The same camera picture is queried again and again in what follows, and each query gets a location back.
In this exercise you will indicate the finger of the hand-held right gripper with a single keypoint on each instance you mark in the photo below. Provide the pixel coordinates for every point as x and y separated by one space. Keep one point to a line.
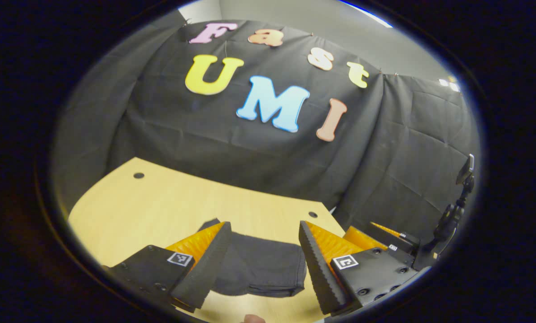
386 229
362 237

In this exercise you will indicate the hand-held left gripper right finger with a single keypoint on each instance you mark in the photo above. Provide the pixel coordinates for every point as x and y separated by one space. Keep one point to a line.
321 278

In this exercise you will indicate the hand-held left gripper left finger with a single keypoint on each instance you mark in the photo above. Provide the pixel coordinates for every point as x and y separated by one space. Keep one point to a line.
205 273

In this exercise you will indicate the dark jeans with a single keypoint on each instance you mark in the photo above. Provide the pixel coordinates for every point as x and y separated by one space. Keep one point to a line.
259 264

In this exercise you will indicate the black backdrop cloth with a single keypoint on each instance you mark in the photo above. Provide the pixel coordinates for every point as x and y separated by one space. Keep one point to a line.
205 130

